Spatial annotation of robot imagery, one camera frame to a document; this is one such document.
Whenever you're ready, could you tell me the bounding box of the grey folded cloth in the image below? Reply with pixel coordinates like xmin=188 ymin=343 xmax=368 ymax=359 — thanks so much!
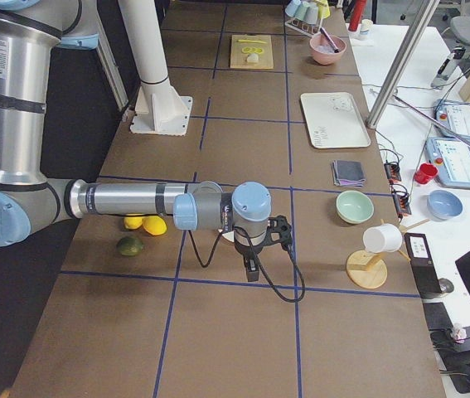
xmin=332 ymin=160 xmax=366 ymax=181

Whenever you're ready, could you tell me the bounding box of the pink bowl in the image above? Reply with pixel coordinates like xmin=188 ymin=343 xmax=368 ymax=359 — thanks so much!
xmin=309 ymin=33 xmax=347 ymax=66

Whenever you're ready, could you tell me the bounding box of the light blue cup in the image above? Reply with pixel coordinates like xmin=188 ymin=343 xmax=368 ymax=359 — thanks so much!
xmin=285 ymin=0 xmax=302 ymax=17

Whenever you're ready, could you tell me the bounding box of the purple folded cloth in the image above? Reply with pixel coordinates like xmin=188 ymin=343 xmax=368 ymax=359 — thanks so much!
xmin=334 ymin=179 xmax=366 ymax=187

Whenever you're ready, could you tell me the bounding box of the white bun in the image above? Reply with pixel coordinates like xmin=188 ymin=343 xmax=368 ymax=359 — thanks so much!
xmin=246 ymin=53 xmax=259 ymax=65

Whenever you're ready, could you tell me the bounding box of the red cup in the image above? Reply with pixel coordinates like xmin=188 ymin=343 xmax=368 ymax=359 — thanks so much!
xmin=414 ymin=163 xmax=439 ymax=185

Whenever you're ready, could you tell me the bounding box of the white wire cup rack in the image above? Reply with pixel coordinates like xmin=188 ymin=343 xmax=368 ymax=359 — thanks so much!
xmin=284 ymin=10 xmax=325 ymax=36

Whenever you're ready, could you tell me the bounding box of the white plate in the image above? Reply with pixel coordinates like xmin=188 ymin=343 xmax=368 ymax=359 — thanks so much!
xmin=221 ymin=231 xmax=235 ymax=243

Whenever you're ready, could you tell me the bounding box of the yellow cup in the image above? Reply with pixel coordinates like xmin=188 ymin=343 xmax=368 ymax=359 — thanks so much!
xmin=316 ymin=0 xmax=331 ymax=21

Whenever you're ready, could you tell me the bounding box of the green bowl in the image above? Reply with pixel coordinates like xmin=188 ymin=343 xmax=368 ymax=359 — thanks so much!
xmin=336 ymin=191 xmax=375 ymax=225

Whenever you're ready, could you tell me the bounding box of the wooden mug stand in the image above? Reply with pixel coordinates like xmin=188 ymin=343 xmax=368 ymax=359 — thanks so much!
xmin=346 ymin=219 xmax=429 ymax=289

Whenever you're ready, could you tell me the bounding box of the white bear tray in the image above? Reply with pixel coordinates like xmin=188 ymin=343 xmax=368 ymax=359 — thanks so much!
xmin=300 ymin=92 xmax=371 ymax=149

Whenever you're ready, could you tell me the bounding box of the white paper cup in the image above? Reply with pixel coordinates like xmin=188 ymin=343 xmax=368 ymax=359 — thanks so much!
xmin=357 ymin=18 xmax=373 ymax=41

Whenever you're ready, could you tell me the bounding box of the yellow lemon slice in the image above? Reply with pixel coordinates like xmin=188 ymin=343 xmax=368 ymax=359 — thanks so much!
xmin=241 ymin=46 xmax=264 ymax=55

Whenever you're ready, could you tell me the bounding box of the black box device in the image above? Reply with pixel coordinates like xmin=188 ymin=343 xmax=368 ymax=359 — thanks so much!
xmin=404 ymin=232 xmax=442 ymax=299

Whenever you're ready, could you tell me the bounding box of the yellow plastic knife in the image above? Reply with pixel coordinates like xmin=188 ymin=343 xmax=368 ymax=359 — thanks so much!
xmin=237 ymin=39 xmax=267 ymax=44

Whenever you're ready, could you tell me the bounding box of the white mug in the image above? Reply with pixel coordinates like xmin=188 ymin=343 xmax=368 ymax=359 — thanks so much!
xmin=362 ymin=223 xmax=403 ymax=253

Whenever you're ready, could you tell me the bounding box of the aluminium frame post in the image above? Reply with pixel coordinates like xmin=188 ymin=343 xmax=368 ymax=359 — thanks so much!
xmin=366 ymin=0 xmax=440 ymax=129

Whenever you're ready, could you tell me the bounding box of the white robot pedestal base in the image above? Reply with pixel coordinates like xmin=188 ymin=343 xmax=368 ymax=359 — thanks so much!
xmin=119 ymin=0 xmax=193 ymax=136

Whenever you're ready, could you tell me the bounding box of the blue bowl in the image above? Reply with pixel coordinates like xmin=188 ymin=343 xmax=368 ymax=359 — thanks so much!
xmin=427 ymin=190 xmax=463 ymax=221

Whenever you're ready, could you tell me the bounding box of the metal black scoop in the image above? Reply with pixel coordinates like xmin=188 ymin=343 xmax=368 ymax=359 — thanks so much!
xmin=319 ymin=27 xmax=340 ymax=53

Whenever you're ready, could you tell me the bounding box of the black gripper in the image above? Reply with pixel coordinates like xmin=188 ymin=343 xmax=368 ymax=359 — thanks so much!
xmin=234 ymin=227 xmax=264 ymax=282

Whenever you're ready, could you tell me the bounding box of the green lime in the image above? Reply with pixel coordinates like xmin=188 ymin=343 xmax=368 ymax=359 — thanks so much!
xmin=116 ymin=235 xmax=144 ymax=257

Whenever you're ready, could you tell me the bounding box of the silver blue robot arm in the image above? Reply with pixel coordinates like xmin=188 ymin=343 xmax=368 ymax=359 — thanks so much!
xmin=0 ymin=1 xmax=271 ymax=282

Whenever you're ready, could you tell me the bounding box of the orange black power strip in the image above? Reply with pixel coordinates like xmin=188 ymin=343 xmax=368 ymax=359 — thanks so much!
xmin=384 ymin=162 xmax=411 ymax=220

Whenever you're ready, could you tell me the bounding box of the light green cup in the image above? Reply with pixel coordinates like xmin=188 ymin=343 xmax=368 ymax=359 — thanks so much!
xmin=303 ymin=2 xmax=319 ymax=25

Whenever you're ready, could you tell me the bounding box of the wooden cutting board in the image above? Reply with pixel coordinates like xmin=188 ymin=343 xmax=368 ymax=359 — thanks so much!
xmin=230 ymin=34 xmax=274 ymax=70

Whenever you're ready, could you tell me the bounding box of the teach pendant tablet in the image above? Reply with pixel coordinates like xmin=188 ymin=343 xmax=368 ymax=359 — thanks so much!
xmin=434 ymin=99 xmax=470 ymax=140
xmin=425 ymin=138 xmax=470 ymax=189

